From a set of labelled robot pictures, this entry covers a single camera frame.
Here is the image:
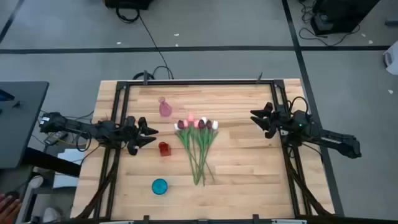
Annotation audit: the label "black floor box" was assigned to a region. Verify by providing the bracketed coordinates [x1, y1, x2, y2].
[103, 0, 154, 10]

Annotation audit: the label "red glass vase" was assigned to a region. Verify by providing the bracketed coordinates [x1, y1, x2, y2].
[158, 141, 172, 157]

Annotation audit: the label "pink artificial tulip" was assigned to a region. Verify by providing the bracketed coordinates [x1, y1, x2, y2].
[187, 113, 203, 186]
[183, 119, 201, 185]
[193, 119, 205, 187]

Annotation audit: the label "black metal table frame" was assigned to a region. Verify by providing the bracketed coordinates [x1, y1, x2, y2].
[74, 72, 335, 222]

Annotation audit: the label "coiled black cable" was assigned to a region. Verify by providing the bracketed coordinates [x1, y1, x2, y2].
[132, 70, 155, 81]

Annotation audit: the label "dark red artificial tulip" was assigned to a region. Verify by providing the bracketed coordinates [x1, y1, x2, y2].
[192, 119, 206, 187]
[195, 120, 213, 185]
[177, 119, 200, 185]

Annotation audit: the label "white paper sheet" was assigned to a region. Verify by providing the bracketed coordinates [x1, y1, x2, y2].
[52, 148, 85, 189]

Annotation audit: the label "white shoe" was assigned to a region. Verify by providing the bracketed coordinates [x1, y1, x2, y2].
[42, 207, 62, 223]

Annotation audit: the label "tangled black cables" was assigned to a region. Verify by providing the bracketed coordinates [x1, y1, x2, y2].
[298, 0, 362, 47]

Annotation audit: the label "long black floor cable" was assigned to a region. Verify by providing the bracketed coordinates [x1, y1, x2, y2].
[115, 6, 174, 80]

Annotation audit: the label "person's hand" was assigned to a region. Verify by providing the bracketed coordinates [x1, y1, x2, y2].
[0, 192, 22, 224]

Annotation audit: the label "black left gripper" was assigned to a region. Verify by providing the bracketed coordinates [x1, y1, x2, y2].
[119, 115, 159, 156]

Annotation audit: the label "white plastic object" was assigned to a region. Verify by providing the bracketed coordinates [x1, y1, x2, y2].
[382, 40, 398, 76]

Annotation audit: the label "black desk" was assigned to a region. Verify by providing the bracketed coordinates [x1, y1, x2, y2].
[0, 81, 50, 169]

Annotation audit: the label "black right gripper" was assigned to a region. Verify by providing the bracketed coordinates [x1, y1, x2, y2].
[250, 102, 294, 139]

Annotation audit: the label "black equipment case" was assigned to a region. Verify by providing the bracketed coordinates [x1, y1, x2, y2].
[310, 0, 381, 35]

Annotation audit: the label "black remote control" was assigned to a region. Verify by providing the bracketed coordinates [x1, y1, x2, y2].
[43, 131, 69, 146]

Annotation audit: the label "pink glass vase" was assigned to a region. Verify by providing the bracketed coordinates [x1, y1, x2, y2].
[157, 96, 173, 118]

